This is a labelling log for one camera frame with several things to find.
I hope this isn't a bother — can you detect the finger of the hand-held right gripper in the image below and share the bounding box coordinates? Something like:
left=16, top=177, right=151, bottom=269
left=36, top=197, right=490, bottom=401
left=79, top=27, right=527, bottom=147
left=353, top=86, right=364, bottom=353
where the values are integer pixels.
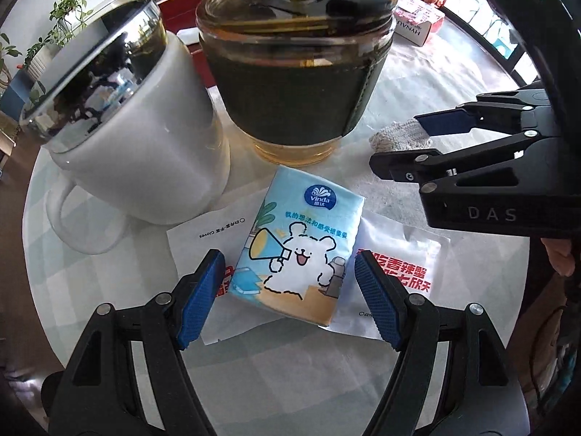
left=369, top=128, right=566, bottom=201
left=415, top=90, right=558, bottom=139

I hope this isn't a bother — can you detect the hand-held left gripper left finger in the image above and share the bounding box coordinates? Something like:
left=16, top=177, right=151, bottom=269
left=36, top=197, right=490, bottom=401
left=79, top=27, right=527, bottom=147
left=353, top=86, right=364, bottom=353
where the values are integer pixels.
left=41, top=249, right=227, bottom=436

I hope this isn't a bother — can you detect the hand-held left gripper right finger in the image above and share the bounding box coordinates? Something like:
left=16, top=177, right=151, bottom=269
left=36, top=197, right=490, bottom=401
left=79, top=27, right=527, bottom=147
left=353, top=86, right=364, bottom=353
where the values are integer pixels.
left=354, top=250, right=529, bottom=436

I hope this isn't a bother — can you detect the white knitted roll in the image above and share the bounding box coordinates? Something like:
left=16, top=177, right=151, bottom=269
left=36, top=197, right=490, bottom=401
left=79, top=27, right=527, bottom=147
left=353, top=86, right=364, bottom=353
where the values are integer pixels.
left=369, top=118, right=434, bottom=152

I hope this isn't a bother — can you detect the cartoon bear tissue packet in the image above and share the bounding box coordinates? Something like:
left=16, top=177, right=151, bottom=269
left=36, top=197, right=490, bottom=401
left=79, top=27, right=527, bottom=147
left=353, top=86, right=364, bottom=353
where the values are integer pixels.
left=227, top=166, right=366, bottom=328

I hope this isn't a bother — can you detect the person's right hand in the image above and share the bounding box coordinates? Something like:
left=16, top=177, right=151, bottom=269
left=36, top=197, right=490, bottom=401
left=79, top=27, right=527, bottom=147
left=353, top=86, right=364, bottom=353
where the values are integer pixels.
left=540, top=237, right=578, bottom=279

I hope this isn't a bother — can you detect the white red-print packet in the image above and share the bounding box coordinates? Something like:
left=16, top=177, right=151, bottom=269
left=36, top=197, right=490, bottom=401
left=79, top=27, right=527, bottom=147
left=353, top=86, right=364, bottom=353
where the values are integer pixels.
left=166, top=188, right=273, bottom=346
left=333, top=209, right=443, bottom=341

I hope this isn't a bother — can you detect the red and white carton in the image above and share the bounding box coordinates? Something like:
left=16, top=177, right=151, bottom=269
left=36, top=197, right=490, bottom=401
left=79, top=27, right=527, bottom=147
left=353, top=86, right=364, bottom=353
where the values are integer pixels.
left=393, top=2, right=446, bottom=46

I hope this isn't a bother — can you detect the glass cup with green sleeve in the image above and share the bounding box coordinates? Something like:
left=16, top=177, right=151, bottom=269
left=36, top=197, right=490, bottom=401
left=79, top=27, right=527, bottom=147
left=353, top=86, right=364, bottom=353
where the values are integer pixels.
left=196, top=0, right=399, bottom=166

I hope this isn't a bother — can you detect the white ceramic mug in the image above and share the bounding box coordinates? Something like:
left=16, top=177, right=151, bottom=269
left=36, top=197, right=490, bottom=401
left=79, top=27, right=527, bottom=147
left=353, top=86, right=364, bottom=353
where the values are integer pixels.
left=20, top=0, right=232, bottom=255

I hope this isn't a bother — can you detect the person's patterned clothing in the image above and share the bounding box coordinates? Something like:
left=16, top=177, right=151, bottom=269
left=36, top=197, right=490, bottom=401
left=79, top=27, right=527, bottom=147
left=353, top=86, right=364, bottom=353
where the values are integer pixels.
left=517, top=277, right=581, bottom=419

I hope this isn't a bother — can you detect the amber glass cup lid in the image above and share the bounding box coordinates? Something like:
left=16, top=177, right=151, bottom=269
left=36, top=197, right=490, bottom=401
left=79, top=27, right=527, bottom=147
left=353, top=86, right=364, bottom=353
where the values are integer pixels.
left=196, top=0, right=399, bottom=62

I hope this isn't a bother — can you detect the chrome mug lid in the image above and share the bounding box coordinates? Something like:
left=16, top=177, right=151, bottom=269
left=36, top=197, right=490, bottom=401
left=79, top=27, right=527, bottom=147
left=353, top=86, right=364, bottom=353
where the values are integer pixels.
left=20, top=0, right=167, bottom=153

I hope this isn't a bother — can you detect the red box with barcode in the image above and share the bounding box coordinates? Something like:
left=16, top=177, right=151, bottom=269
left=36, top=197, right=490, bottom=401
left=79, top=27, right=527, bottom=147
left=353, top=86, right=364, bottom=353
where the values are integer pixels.
left=159, top=0, right=219, bottom=89

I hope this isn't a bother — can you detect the plant in blue pot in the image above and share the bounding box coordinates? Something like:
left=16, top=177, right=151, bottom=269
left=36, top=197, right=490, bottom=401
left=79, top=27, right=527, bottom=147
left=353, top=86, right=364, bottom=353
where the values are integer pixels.
left=0, top=32, right=32, bottom=116

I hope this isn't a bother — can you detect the plant in white ribbed pot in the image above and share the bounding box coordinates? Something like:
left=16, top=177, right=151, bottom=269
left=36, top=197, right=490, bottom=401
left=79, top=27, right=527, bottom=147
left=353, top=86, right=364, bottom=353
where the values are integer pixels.
left=25, top=0, right=94, bottom=78

